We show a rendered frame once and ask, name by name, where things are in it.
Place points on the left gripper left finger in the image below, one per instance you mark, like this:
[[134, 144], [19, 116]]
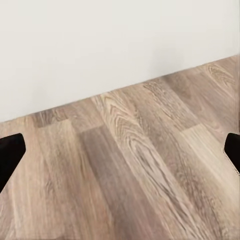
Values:
[[12, 150]]

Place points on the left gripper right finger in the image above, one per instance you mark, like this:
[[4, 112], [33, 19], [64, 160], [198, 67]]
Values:
[[232, 149]]

